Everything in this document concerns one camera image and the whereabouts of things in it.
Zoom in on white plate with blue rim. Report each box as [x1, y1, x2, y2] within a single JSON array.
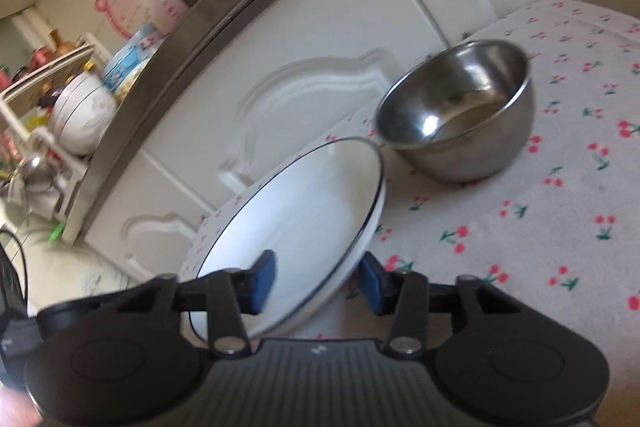
[[180, 138, 386, 339]]

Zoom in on stainless steel bowl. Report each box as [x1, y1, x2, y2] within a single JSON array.
[[374, 39, 535, 183]]

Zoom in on stacked white bowls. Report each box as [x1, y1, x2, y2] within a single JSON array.
[[48, 72, 117, 156]]

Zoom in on white cabinet door left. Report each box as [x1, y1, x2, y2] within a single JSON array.
[[85, 150, 216, 281]]

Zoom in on green object on counter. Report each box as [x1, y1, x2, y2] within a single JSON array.
[[48, 222, 65, 243]]

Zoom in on steel ladle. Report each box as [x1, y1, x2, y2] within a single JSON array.
[[17, 155, 58, 194]]

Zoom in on white utensil rack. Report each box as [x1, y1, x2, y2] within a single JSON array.
[[1, 98, 88, 223]]

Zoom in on cherry print tablecloth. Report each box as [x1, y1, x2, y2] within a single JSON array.
[[179, 0, 640, 427]]

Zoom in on white cabinet door middle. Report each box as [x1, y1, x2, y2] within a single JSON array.
[[142, 0, 447, 208]]

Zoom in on blue printed bowl stack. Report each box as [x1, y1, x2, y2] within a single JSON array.
[[102, 24, 164, 103]]

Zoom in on white spice shelf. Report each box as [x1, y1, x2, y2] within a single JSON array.
[[1, 32, 113, 117]]

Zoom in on steel countertop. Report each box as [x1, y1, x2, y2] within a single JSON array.
[[62, 0, 417, 245]]

